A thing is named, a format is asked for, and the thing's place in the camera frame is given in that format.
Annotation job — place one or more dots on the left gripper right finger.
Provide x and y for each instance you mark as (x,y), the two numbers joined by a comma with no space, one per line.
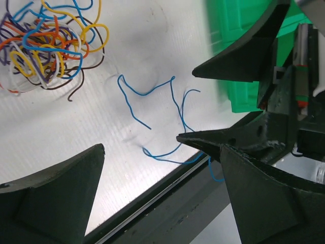
(269,204)

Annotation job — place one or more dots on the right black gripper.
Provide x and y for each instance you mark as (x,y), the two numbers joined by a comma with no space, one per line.
(297,87)

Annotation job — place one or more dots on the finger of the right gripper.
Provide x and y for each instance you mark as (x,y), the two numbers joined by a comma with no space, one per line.
(228,142)

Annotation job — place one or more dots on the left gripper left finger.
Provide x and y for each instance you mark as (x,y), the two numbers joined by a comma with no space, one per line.
(52,205)

